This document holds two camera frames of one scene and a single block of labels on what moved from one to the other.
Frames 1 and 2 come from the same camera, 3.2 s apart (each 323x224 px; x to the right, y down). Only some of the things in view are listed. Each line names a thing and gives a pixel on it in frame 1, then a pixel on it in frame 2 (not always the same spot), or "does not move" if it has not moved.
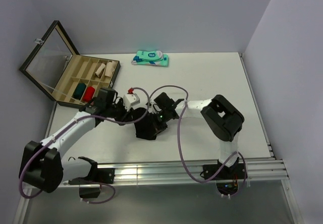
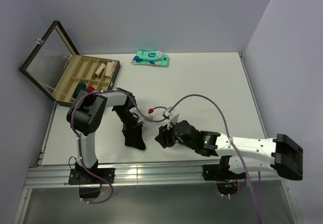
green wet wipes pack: (155, 57) does not move
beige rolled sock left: (100, 69) does not move
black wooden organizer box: (57, 68) does not move
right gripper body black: (162, 117) → (175, 138)
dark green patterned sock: (79, 90) does not move
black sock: (148, 127) → (133, 137)
